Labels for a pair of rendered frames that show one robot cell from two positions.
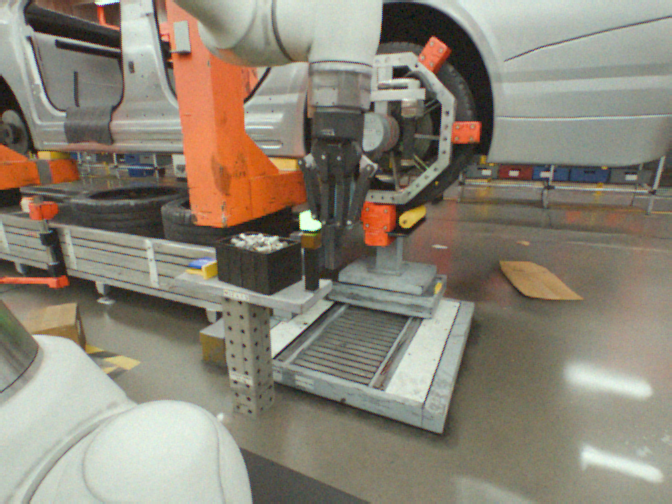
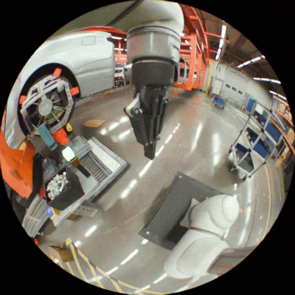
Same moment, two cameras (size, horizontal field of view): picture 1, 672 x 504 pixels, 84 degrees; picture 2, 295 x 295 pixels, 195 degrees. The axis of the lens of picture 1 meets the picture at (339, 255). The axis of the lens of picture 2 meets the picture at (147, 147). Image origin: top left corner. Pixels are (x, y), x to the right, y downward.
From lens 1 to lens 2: 0.58 m
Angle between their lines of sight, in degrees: 70
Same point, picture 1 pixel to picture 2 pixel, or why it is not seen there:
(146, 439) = (233, 208)
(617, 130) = (107, 80)
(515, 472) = (141, 156)
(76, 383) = (217, 243)
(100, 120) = not seen: outside the picture
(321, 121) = (169, 72)
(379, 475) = (133, 183)
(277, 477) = (166, 204)
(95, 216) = not seen: outside the picture
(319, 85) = (175, 46)
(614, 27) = (100, 59)
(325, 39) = (181, 25)
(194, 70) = not seen: outside the picture
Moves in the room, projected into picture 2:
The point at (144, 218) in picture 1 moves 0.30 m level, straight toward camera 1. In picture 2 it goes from (18, 207) to (23, 212)
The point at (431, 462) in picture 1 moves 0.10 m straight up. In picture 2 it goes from (133, 170) to (132, 166)
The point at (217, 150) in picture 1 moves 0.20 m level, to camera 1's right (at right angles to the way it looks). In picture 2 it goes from (8, 166) to (21, 141)
